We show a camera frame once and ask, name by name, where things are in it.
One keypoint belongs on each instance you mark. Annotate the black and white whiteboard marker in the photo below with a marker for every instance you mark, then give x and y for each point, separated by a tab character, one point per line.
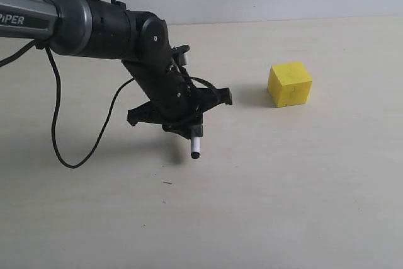
195	147

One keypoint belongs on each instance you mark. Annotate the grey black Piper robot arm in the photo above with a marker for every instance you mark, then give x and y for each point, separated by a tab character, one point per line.
139	39

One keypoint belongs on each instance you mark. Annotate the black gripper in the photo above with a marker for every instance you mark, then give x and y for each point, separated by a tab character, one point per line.
176	100

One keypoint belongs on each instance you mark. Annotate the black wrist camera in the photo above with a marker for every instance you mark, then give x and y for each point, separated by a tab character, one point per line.
179	54

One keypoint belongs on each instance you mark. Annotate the yellow cube block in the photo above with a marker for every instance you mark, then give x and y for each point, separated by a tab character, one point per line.
289	84

